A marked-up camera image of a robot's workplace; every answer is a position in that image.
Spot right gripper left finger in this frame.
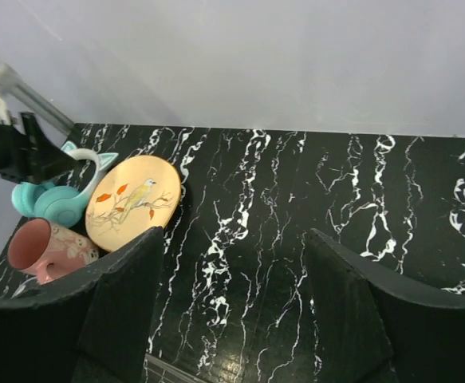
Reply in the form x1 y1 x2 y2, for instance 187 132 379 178
0 227 164 382

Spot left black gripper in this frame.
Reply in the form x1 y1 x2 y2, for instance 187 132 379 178
0 112 77 182

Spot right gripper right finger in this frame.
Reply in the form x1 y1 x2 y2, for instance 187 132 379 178
305 229 465 382

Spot black marble pattern mat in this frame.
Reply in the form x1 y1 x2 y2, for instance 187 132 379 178
0 124 465 382

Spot orange floral plate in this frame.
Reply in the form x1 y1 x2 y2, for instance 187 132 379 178
85 155 182 252

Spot pink cup brown lid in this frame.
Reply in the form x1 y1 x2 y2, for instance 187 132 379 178
7 218 99 285

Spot teal cat-ear headphones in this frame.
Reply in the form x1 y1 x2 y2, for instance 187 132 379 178
11 141 118 228

